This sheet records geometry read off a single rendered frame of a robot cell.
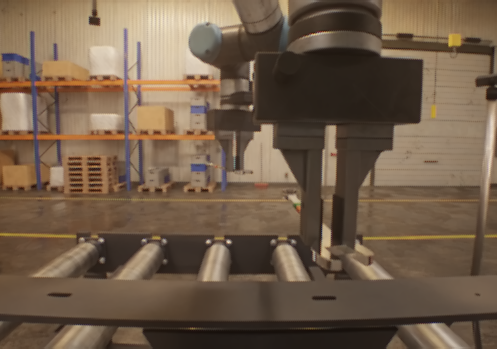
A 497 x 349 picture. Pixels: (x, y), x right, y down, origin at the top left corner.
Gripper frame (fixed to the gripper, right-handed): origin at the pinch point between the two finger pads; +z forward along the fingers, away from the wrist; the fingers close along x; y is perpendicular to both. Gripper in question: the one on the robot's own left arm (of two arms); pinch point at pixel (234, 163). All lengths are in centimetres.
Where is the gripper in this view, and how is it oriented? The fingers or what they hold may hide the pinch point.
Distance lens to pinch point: 72.4
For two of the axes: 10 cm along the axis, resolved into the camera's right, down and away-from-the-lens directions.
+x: -8.8, 0.4, -4.7
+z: -0.1, 9.9, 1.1
